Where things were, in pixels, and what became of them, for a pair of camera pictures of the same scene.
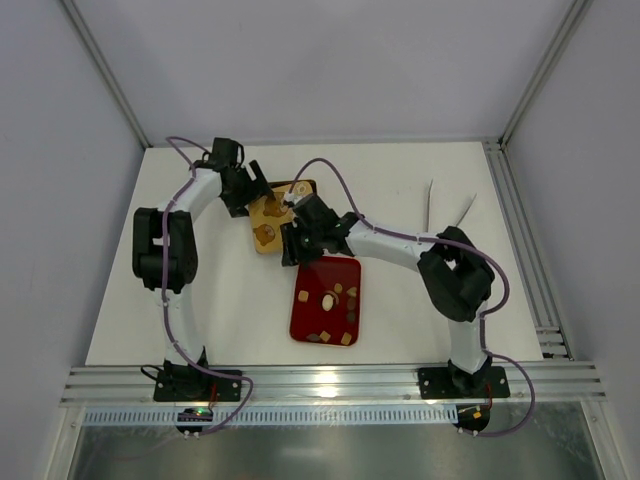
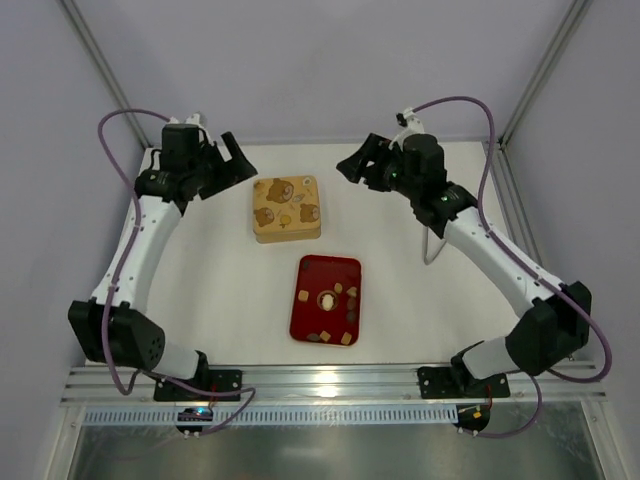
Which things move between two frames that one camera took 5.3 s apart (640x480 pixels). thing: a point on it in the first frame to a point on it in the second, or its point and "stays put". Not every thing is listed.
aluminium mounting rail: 326,383 stays put
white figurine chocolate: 327,302 stays put
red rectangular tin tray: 326,301 stays put
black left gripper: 248,187 to 215,163
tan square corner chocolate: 346,338 stays put
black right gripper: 298,236 to 375,163
